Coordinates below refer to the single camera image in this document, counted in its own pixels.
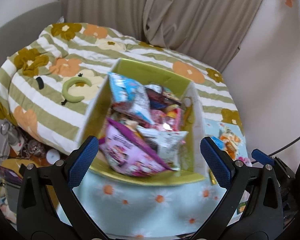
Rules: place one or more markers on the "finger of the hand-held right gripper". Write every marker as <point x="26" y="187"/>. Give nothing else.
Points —
<point x="261" y="155"/>

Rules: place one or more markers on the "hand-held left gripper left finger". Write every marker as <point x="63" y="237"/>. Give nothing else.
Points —
<point x="83" y="160"/>

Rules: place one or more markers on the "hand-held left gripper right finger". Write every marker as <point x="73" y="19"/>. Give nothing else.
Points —
<point x="216" y="162"/>

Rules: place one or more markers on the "pale pink snack packet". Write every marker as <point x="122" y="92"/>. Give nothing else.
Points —
<point x="242" y="160"/>

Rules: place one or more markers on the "orange bread packet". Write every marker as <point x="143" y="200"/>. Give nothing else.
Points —
<point x="230" y="140"/>

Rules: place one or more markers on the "purple snack packet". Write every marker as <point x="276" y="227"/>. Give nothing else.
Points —
<point x="130" y="152"/>

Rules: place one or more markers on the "dark green snack packet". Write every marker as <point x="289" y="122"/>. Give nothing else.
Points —
<point x="242" y="206"/>

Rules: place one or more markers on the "red pink snack packet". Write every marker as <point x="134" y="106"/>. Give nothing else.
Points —
<point x="167" y="117"/>

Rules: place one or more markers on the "blue snack packet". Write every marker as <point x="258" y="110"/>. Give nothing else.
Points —
<point x="125" y="90"/>

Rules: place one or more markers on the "dark brown snack packet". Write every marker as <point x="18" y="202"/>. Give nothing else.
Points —
<point x="160" y="97"/>

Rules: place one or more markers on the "green cardboard box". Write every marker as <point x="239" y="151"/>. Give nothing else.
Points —
<point x="140" y="72"/>

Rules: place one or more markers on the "white round container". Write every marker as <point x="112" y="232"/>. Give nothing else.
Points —
<point x="52" y="156"/>

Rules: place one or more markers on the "floral striped blanket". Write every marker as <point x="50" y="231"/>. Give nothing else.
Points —
<point x="47" y="120"/>

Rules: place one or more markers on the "green padded headband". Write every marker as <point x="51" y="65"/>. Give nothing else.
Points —
<point x="75" y="90"/>

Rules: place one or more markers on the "blue floral tablecloth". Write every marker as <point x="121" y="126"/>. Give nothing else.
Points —
<point x="140" y="205"/>

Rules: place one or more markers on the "grey metal gadget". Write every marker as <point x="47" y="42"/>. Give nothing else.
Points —
<point x="13" y="140"/>

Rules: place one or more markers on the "small black object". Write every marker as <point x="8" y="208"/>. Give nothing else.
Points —
<point x="40" y="83"/>

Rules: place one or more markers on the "beige curtain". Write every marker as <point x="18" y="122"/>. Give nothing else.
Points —
<point x="190" y="17"/>

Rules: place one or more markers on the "grey headboard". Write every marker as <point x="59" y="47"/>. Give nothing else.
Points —
<point x="20" y="25"/>

